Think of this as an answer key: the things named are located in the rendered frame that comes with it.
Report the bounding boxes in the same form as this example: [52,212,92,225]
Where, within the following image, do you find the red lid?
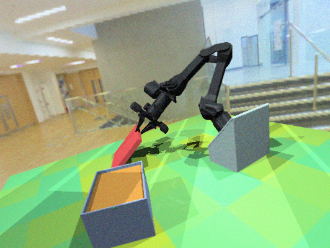
[112,125,142,168]

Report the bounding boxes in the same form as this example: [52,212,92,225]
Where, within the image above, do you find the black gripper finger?
[141,122,156,134]
[135,114,145,132]

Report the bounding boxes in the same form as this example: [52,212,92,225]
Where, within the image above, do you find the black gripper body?
[130,101,169,134]

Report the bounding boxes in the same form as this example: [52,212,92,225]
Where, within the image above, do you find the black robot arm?
[144,42,233,132]

